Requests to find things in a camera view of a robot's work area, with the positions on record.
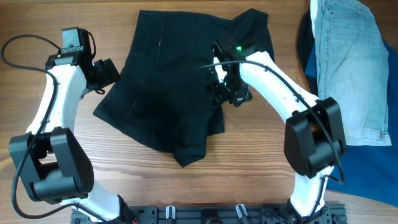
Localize black shorts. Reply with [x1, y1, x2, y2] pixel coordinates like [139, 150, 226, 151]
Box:
[93, 9, 273, 167]

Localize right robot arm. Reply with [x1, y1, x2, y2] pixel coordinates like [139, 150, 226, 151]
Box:
[207, 40, 346, 223]

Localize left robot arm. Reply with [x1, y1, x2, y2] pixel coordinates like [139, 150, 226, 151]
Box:
[9, 27, 138, 223]

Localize light blue denim shorts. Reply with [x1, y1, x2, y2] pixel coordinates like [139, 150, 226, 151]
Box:
[310, 0, 391, 146]

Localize blue cloth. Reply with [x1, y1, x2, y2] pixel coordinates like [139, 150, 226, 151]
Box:
[303, 40, 398, 208]

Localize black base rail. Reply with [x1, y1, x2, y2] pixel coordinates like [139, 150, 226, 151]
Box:
[70, 203, 348, 224]

